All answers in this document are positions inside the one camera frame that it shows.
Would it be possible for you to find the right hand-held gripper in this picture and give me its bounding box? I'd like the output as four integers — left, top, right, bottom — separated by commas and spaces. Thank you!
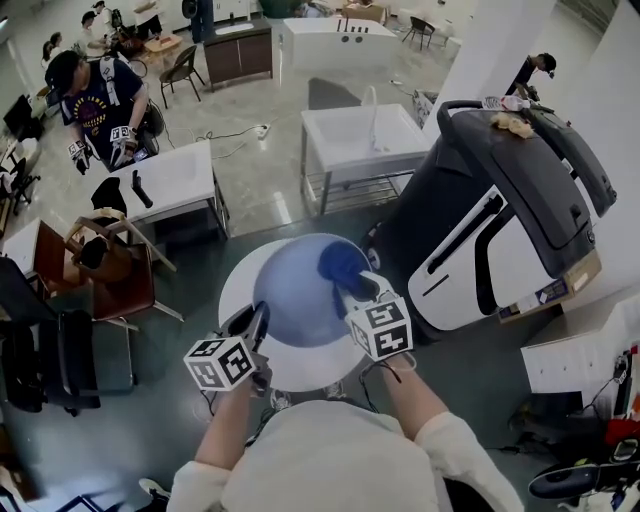
331, 270, 414, 362

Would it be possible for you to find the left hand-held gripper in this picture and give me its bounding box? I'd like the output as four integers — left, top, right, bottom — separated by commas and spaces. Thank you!
182, 300, 274, 399

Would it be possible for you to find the blue cloth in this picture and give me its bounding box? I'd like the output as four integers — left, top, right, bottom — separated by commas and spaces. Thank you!
317, 241, 374, 299

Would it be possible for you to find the light blue big plate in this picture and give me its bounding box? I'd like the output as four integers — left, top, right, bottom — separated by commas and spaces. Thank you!
252, 236, 375, 349

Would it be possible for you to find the person's left forearm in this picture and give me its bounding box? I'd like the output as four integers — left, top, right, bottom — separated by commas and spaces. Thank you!
193, 382, 254, 469

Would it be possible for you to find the person's right forearm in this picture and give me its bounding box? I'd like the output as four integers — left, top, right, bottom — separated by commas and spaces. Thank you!
377, 352, 451, 441

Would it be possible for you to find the black cloth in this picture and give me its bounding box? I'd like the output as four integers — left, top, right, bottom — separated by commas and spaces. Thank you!
91, 176, 129, 219

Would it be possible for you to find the round white side table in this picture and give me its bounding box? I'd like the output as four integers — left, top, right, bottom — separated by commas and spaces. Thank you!
218, 232, 396, 394

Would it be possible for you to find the black white service robot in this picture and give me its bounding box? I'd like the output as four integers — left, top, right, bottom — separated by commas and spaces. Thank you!
529, 106, 619, 219
360, 99, 599, 346

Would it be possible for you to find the upturned wooden stool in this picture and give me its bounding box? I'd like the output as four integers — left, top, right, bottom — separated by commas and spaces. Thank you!
64, 209, 179, 274

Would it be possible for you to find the brown chair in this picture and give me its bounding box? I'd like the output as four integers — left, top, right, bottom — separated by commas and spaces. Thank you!
32, 219, 185, 331

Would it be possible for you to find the person's cream sweater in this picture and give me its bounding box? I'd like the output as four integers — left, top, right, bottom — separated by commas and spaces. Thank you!
166, 399, 524, 512

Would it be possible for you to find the brown bag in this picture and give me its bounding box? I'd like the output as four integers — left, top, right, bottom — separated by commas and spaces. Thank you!
73, 234, 139, 284

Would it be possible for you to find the white basin stand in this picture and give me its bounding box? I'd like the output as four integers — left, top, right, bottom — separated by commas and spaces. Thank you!
299, 103, 432, 216

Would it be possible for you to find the white rectangular table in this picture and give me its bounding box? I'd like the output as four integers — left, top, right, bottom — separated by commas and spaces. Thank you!
102, 139, 231, 241

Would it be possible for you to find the black cylindrical tool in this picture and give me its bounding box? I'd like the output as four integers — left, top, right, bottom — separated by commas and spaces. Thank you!
130, 169, 155, 209

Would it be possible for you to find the black folding chair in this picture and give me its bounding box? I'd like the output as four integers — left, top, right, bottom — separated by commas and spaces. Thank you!
39, 309, 136, 416

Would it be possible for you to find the white drawer cabinet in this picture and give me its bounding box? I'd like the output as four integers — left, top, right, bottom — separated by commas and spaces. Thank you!
519, 294, 640, 396

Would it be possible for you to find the cardboard box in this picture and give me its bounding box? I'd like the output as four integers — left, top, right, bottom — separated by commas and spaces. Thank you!
497, 247, 603, 324

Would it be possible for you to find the crumpled yellow rag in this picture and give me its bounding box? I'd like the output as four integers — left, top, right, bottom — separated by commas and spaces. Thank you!
488, 112, 536, 139

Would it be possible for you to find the black office chair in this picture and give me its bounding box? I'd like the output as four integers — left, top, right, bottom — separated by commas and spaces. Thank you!
0, 257, 61, 414

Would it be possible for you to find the plastic bottle red label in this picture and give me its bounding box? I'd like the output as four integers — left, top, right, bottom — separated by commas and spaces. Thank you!
482, 95, 532, 112

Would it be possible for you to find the white bathtub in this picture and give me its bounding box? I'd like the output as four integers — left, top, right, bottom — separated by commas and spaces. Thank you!
282, 17, 401, 76

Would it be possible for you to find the dark dining chair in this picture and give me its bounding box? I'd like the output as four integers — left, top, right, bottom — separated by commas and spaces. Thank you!
158, 44, 207, 109

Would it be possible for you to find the dark wood vanity cabinet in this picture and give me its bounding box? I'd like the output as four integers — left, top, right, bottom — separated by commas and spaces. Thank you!
203, 19, 275, 92

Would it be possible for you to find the black plastic chair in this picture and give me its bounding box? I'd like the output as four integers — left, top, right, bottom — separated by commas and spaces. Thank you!
401, 15, 436, 51

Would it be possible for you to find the black toilet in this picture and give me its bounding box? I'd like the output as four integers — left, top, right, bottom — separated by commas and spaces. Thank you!
527, 452, 640, 501

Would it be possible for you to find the small wooden table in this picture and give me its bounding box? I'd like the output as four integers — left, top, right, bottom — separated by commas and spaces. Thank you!
142, 33, 184, 66

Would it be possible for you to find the green bathtub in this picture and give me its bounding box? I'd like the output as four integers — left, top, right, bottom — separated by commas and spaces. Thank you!
259, 0, 306, 19

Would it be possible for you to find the black monitor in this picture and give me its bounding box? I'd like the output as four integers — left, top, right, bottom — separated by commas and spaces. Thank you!
2, 94, 44, 141

